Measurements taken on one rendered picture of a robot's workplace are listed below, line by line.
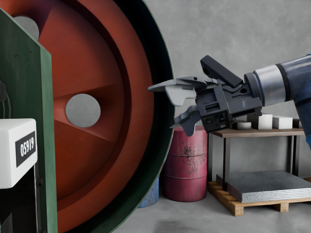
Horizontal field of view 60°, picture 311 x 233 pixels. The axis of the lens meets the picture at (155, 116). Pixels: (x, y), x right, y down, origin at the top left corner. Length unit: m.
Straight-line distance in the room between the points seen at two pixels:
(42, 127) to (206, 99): 0.30
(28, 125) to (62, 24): 0.54
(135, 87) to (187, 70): 3.17
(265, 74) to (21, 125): 0.43
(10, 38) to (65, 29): 0.28
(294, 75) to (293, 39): 4.14
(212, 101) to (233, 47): 3.64
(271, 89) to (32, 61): 0.41
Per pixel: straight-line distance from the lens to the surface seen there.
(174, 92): 0.51
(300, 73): 0.55
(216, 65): 0.59
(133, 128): 0.71
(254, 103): 0.53
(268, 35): 4.45
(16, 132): 0.21
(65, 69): 0.74
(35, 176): 0.48
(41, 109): 0.48
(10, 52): 0.50
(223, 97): 0.52
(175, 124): 0.63
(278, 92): 0.54
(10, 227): 0.50
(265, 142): 4.46
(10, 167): 0.20
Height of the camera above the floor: 1.36
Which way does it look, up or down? 5 degrees down
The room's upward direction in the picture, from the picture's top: straight up
